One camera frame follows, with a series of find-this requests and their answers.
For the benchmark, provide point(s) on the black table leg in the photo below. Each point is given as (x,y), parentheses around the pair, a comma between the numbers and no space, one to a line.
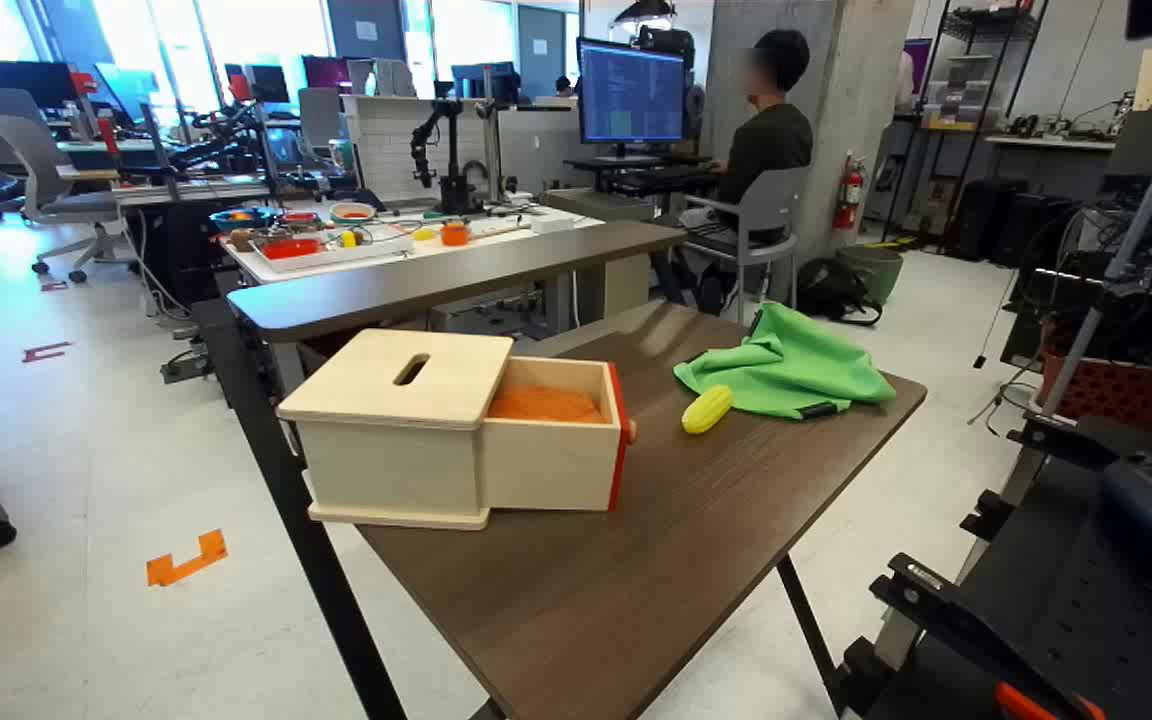
(808,627)
(285,495)

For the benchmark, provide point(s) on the wooden box with slot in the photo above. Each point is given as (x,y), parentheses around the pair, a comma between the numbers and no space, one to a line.
(388,442)

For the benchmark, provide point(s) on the black bag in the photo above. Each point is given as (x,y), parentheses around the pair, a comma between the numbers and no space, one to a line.
(832,285)

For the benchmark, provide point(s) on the black shelf rack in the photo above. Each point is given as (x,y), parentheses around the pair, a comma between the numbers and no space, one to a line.
(983,67)

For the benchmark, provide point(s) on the seated person in dark shirt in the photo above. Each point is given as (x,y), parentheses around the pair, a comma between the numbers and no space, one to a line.
(766,143)

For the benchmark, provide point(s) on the computer monitor with blue screen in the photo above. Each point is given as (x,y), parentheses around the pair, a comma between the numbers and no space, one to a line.
(634,93)

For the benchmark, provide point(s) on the grey top desk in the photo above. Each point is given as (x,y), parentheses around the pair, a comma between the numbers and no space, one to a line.
(441,274)

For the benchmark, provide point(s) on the small black robot arm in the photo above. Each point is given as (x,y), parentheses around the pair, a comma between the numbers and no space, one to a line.
(448,165)

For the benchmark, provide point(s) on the red fire extinguisher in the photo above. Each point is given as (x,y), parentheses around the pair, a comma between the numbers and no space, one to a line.
(851,199)

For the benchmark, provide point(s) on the red plastic crate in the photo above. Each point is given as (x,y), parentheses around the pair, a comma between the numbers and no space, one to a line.
(1105,388)

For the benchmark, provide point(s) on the green microfibre cloth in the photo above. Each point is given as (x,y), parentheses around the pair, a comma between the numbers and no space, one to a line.
(791,364)

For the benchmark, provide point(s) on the grey chair with metal legs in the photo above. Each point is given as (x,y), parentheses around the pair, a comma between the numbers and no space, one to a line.
(770,212)

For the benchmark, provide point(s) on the grey swivel office chair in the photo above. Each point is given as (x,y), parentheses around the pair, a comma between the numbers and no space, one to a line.
(50,184)

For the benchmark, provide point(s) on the white tray of toys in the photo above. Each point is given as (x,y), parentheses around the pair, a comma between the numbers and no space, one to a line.
(377,241)

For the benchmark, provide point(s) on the wooden drawer with orange front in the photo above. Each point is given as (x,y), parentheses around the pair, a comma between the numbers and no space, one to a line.
(543,460)

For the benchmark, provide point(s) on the yellow toy corn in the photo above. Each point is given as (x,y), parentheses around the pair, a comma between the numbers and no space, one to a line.
(705,408)

